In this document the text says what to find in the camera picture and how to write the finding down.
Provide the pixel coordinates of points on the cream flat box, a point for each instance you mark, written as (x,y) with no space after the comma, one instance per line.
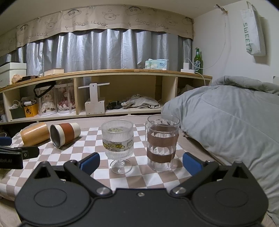
(54,71)

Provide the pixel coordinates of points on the white cup with brown sleeve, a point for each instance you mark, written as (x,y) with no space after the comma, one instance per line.
(66,133)

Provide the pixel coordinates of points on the ribbed glass goblet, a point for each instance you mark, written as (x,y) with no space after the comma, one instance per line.
(117,135)

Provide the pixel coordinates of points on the doll in clear case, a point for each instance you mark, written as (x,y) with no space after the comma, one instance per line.
(65,100)
(46,102)

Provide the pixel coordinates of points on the wooden shelf unit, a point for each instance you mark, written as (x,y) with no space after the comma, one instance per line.
(122,73)

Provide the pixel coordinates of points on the bamboo wooden cup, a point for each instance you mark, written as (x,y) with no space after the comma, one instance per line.
(34,134)

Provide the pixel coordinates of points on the white power adapter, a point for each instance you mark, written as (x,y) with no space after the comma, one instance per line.
(188,63)

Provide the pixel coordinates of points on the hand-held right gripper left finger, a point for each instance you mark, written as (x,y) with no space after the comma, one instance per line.
(90,163)

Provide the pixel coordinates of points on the glass cup with brown bands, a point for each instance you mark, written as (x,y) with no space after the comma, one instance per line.
(162,141)

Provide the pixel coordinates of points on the green glass bottle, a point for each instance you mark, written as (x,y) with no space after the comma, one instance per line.
(198,62)

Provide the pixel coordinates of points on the grey crumpled cloth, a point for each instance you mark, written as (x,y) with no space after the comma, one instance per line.
(141,101)

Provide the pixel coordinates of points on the white paper bag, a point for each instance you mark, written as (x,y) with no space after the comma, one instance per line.
(252,30)

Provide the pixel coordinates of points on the white wooden stand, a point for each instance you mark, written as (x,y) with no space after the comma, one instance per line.
(94,98)

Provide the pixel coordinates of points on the beige printed valance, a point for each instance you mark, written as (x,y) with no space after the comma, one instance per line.
(98,19)

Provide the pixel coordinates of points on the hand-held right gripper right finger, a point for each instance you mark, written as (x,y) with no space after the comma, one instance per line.
(191,163)

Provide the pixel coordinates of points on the wall hook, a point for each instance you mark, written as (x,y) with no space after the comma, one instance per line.
(221,8)

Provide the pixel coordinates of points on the black small item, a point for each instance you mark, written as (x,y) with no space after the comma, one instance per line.
(114,105)

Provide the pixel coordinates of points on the small dark box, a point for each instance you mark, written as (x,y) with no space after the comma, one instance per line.
(29,78)

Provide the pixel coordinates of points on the brown white checkered cloth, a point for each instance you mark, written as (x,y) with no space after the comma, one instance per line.
(87,144)

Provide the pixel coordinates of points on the tissue pack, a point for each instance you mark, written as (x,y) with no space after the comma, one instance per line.
(156,64)

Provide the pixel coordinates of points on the grey curtain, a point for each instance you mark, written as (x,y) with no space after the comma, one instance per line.
(104,50)

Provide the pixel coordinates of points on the grey duvet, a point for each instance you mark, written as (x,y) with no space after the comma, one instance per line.
(228,122)

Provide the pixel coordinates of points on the white power strip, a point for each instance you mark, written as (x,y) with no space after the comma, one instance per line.
(187,71)

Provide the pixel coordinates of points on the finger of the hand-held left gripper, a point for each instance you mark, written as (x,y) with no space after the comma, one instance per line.
(4,140)
(28,151)

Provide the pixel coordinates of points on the yellow box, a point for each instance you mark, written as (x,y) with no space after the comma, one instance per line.
(30,110)

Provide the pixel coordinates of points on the white storage box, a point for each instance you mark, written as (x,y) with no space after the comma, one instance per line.
(12,73)

